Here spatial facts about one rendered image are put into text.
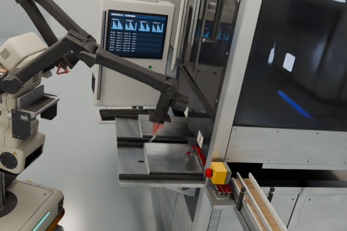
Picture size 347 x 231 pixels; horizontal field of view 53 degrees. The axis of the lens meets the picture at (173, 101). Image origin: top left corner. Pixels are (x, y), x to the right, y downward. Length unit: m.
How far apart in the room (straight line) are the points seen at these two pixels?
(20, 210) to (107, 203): 0.73
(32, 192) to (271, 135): 1.62
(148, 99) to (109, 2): 0.75
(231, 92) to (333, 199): 0.90
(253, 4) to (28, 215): 1.77
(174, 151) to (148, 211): 1.03
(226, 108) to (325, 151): 0.58
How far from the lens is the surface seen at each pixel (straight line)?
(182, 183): 1.66
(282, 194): 1.88
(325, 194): 2.02
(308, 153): 1.79
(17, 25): 7.16
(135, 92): 2.48
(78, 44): 1.43
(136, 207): 2.86
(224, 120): 1.51
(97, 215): 2.76
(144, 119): 2.17
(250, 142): 1.62
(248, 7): 1.38
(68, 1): 6.94
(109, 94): 2.45
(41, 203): 2.45
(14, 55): 1.79
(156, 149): 1.88
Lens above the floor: 1.85
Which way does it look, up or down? 23 degrees down
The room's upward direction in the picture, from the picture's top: 9 degrees clockwise
